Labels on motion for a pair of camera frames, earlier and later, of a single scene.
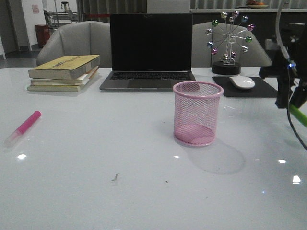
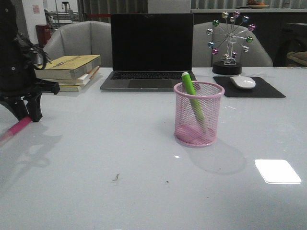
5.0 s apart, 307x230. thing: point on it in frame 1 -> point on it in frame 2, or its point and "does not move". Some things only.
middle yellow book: x=64 y=82 does not move
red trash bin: x=42 y=34 does not move
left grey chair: x=85 y=38 does not move
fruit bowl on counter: x=254 y=5 does not move
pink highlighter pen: x=17 y=135 -> x=15 y=129
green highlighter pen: x=298 y=114 -> x=194 y=99
